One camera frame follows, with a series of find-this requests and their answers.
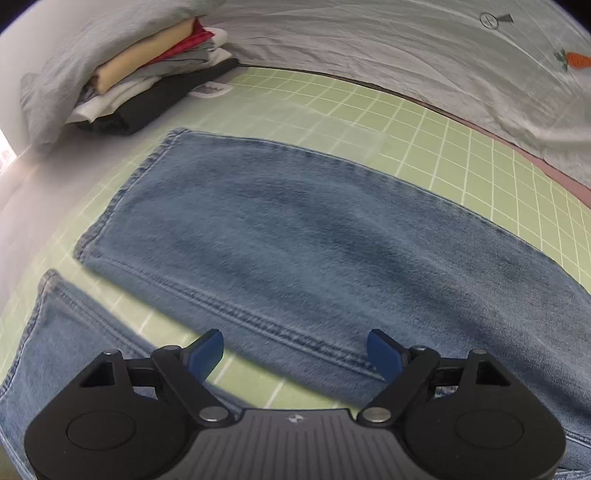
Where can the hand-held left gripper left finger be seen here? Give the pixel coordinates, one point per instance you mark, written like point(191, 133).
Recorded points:
point(207, 353)

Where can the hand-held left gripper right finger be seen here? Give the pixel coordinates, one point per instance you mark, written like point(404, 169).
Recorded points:
point(383, 353)

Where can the blue denim jeans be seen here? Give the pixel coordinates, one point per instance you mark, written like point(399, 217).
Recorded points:
point(300, 240)

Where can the stack of folded clothes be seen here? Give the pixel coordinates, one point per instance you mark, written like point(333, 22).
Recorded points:
point(152, 97)

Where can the pink board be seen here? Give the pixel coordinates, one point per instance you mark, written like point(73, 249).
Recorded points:
point(568, 182)

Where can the grey carrot printed sheet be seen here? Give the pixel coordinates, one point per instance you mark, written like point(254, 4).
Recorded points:
point(392, 46)

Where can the light grey cloth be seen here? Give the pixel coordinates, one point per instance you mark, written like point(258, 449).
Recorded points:
point(92, 41)

